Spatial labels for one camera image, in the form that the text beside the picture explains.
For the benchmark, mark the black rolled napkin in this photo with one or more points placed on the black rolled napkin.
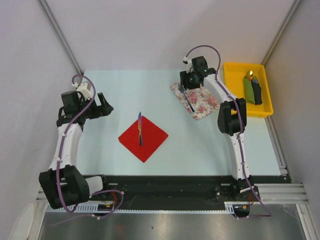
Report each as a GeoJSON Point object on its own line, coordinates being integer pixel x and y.
{"type": "Point", "coordinates": [257, 92]}

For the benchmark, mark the silver fork in black napkin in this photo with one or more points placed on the silver fork in black napkin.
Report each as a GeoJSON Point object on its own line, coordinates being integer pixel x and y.
{"type": "Point", "coordinates": [255, 80]}

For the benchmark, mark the iridescent knife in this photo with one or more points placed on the iridescent knife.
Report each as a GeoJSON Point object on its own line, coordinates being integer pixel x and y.
{"type": "Point", "coordinates": [139, 126]}

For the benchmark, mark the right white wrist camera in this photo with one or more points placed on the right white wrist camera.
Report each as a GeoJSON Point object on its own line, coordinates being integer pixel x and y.
{"type": "Point", "coordinates": [189, 65]}

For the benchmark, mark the left aluminium frame post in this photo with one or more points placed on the left aluminium frame post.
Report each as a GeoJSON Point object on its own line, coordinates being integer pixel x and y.
{"type": "Point", "coordinates": [49, 15]}

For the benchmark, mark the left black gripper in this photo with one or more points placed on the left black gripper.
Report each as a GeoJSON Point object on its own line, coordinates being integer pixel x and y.
{"type": "Point", "coordinates": [103, 110]}

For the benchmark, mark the floral cloth mat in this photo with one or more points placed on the floral cloth mat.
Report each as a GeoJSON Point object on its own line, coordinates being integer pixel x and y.
{"type": "Point", "coordinates": [201, 99]}

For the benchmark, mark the red paper napkin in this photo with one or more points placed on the red paper napkin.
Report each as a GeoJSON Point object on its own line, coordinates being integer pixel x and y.
{"type": "Point", "coordinates": [152, 136]}

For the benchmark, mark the right aluminium frame rail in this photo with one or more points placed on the right aluminium frame rail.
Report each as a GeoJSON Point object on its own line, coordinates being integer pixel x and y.
{"type": "Point", "coordinates": [282, 193]}

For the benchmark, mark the green rolled napkin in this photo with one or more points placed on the green rolled napkin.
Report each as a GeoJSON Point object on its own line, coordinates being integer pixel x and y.
{"type": "Point", "coordinates": [248, 90]}

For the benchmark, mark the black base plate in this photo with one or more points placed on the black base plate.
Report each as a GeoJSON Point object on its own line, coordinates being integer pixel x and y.
{"type": "Point", "coordinates": [183, 193]}

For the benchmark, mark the aluminium frame post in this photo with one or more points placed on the aluminium frame post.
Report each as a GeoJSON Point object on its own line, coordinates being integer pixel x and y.
{"type": "Point", "coordinates": [294, 8]}
{"type": "Point", "coordinates": [49, 15]}

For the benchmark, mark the gold spoon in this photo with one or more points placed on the gold spoon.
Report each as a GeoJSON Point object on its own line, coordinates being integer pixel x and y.
{"type": "Point", "coordinates": [250, 75]}

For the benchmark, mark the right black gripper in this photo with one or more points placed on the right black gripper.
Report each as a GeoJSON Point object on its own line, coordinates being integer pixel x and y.
{"type": "Point", "coordinates": [183, 77]}

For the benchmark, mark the white cable duct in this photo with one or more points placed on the white cable duct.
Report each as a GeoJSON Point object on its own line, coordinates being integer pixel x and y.
{"type": "Point", "coordinates": [89, 208]}

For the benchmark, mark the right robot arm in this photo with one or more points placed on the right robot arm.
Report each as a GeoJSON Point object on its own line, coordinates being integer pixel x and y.
{"type": "Point", "coordinates": [231, 121]}

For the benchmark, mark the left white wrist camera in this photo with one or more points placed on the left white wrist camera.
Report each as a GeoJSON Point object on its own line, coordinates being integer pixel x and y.
{"type": "Point", "coordinates": [84, 88]}

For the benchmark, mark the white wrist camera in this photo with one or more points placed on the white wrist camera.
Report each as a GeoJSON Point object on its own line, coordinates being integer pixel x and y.
{"type": "Point", "coordinates": [189, 65]}
{"type": "Point", "coordinates": [84, 88]}

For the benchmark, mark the right aluminium frame post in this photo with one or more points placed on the right aluminium frame post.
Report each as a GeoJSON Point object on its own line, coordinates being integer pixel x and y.
{"type": "Point", "coordinates": [294, 8]}

